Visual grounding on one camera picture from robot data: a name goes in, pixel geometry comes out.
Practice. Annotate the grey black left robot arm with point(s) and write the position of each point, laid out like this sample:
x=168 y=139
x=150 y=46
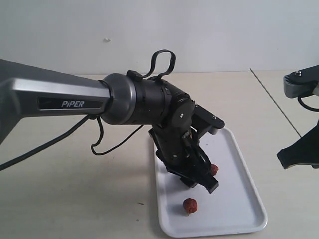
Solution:
x=177 y=121

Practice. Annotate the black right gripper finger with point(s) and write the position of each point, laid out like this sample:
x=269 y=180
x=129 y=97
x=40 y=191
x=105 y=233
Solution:
x=304 y=151

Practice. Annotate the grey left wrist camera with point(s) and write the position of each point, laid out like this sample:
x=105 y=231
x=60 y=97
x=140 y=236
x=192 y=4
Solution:
x=204 y=121

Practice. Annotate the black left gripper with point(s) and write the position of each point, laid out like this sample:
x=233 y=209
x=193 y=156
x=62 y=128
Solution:
x=182 y=156

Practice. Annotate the white plastic tray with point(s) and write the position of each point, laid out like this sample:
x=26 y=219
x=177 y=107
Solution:
x=235 y=207

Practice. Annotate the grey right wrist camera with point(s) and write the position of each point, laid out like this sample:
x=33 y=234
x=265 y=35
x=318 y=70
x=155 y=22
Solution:
x=301 y=82

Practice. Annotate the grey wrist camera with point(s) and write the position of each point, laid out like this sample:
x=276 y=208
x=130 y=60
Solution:
x=204 y=121
x=301 y=82

